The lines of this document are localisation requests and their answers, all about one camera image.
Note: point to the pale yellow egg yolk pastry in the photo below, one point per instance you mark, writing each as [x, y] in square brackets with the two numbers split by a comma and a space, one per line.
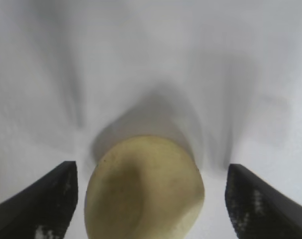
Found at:
[140, 194]

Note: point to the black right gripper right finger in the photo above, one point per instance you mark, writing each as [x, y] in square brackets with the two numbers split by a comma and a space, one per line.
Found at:
[262, 214]

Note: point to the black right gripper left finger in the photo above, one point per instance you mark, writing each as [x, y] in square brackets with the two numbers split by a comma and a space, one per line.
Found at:
[38, 209]

